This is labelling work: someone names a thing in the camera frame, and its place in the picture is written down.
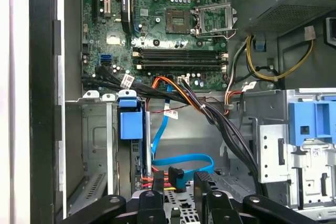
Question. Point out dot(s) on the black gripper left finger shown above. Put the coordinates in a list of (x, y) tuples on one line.
[(152, 208)]

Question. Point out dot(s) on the grey power supply unit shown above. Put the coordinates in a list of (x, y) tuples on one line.
[(288, 14)]

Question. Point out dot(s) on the silver optical drive cage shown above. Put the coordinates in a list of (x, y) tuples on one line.
[(275, 155)]

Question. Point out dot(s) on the CPU socket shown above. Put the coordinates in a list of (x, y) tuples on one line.
[(178, 20)]

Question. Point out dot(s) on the silver disk bay cage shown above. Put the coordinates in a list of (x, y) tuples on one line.
[(97, 134)]

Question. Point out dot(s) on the metal socket cover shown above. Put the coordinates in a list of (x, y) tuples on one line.
[(230, 18)]

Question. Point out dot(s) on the blue plastic drive latch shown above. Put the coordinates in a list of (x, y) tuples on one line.
[(304, 119)]

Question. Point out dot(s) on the black open PC case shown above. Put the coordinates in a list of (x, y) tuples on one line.
[(42, 103)]

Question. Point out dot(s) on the hard disk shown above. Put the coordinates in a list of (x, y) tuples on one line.
[(131, 127)]

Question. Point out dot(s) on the black RAM slot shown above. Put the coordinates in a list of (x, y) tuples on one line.
[(181, 56), (181, 50)]

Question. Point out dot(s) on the green motherboard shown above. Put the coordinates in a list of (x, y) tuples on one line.
[(162, 31)]

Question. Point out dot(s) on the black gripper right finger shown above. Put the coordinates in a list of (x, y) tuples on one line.
[(218, 208)]

